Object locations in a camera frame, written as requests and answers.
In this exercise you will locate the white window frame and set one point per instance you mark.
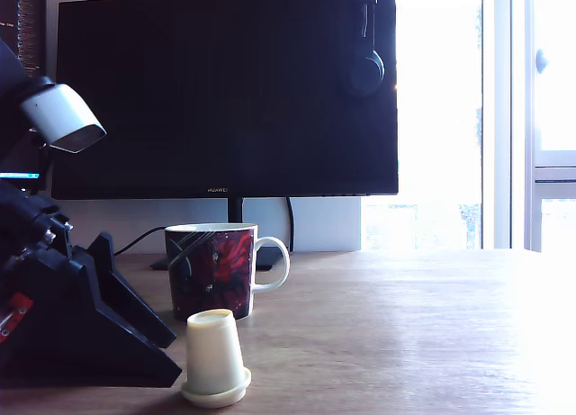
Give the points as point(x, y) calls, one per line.
point(501, 118)

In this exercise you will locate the dark mug with red print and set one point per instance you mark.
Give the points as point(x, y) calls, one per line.
point(211, 271)

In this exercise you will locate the screen showing text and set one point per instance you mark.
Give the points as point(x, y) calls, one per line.
point(24, 23)

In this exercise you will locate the cream coffee capsule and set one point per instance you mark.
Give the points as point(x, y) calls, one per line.
point(213, 356)

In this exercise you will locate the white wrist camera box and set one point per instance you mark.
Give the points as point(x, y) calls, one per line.
point(63, 115)

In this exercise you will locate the black monitor stand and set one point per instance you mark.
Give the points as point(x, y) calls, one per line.
point(236, 210)

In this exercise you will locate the black headphones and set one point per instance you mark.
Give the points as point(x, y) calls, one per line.
point(368, 70)

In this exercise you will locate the large black monitor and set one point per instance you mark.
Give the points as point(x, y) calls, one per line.
point(216, 95)

